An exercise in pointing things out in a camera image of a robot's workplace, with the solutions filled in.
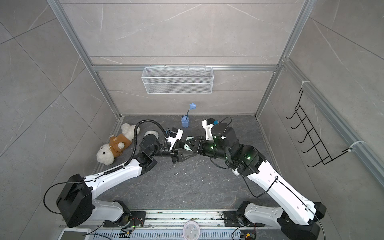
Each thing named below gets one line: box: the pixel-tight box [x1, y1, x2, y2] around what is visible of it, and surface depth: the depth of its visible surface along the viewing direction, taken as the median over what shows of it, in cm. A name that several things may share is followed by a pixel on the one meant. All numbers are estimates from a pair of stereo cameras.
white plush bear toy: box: [96, 123, 141, 166], surface depth 92 cm
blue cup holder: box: [181, 114, 190, 128], surface depth 109 cm
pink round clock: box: [182, 220, 201, 240], surface depth 70 cm
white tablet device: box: [57, 228, 92, 240], surface depth 68 cm
